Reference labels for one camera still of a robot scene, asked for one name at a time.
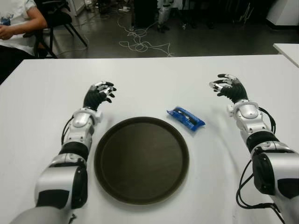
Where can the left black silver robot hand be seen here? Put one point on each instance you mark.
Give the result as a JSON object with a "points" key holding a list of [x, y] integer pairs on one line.
{"points": [[93, 96]]}

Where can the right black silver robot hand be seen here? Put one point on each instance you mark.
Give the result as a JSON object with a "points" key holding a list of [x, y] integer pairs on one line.
{"points": [[236, 91]]}

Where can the blue Oreo cookie packet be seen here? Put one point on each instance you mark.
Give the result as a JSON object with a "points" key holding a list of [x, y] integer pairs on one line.
{"points": [[185, 117]]}

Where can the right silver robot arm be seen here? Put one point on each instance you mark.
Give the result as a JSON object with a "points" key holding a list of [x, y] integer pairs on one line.
{"points": [[278, 168]]}

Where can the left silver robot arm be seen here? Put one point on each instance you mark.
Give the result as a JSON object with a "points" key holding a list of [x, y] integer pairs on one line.
{"points": [[58, 177]]}

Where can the white side table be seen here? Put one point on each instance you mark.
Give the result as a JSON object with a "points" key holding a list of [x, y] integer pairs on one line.
{"points": [[288, 52]]}

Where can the folded metal stand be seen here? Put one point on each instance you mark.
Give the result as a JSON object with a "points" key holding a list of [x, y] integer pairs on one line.
{"points": [[245, 12]]}

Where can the round dark brown tray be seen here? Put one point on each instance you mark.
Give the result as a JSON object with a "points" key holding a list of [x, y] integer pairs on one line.
{"points": [[140, 161]]}

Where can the black office chair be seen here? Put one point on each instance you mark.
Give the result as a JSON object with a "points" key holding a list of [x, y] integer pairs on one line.
{"points": [[58, 16]]}

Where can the white board panel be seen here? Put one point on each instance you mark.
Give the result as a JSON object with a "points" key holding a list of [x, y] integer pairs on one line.
{"points": [[78, 7]]}

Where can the white cabinet with black base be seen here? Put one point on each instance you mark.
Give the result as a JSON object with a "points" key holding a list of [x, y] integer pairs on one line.
{"points": [[283, 11]]}

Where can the white power strip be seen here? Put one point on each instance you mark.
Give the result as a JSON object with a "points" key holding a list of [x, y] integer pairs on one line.
{"points": [[124, 9]]}

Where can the black floor cabinet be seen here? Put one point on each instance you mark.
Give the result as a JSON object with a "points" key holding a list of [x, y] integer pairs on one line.
{"points": [[144, 14]]}

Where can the seated person in white shirt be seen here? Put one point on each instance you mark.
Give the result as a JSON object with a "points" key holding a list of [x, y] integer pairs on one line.
{"points": [[16, 21]]}

